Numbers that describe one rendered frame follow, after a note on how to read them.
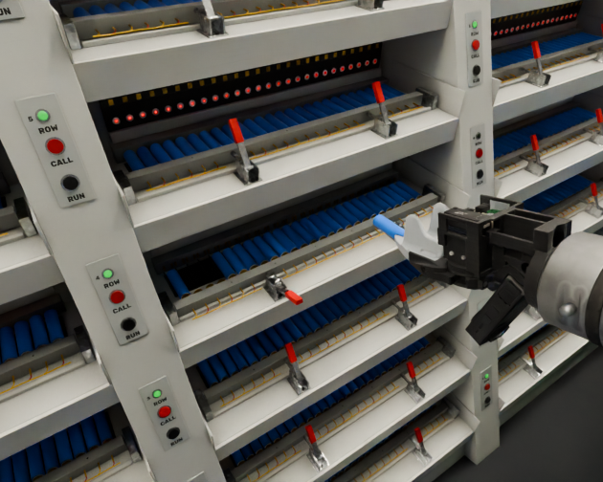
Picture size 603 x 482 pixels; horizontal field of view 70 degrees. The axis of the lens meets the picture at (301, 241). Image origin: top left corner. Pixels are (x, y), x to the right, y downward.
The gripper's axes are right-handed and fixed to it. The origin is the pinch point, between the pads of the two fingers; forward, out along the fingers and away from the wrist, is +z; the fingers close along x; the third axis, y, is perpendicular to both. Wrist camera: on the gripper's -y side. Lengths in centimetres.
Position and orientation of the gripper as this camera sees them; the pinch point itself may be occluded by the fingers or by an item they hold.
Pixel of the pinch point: (409, 241)
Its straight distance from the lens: 59.4
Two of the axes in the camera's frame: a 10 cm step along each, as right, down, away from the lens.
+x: -8.5, 3.3, -4.2
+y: -1.7, -9.1, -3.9
